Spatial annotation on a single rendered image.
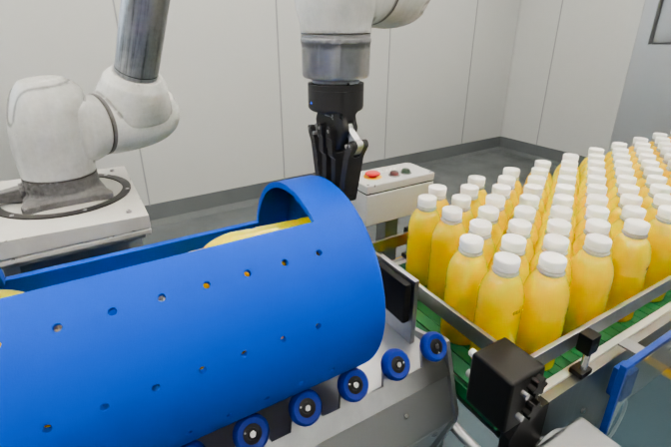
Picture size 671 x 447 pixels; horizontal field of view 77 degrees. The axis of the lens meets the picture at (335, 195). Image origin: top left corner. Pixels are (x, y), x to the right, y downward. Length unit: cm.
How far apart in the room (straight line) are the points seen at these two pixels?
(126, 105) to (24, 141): 22
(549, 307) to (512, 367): 13
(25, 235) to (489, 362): 86
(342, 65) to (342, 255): 23
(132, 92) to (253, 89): 248
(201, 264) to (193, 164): 309
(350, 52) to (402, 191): 53
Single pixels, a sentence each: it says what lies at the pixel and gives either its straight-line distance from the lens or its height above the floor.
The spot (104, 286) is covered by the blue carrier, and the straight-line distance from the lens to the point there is 45.
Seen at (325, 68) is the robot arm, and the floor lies 138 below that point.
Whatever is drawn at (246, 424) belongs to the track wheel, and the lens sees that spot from 60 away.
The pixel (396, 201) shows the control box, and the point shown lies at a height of 105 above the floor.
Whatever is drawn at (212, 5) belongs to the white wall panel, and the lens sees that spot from 346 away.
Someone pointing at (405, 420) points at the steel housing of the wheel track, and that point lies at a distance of 73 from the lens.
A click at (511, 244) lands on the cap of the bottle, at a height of 109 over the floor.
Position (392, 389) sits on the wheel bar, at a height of 93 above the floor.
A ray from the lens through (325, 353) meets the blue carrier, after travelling 52.
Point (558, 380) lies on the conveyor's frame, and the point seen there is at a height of 90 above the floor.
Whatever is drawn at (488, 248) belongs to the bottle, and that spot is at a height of 106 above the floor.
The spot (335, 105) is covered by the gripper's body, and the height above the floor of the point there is 134.
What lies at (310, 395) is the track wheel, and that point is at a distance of 62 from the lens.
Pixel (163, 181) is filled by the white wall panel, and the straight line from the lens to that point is 352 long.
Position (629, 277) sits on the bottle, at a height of 100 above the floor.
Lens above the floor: 143
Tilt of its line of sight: 22 degrees down
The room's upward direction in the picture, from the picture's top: straight up
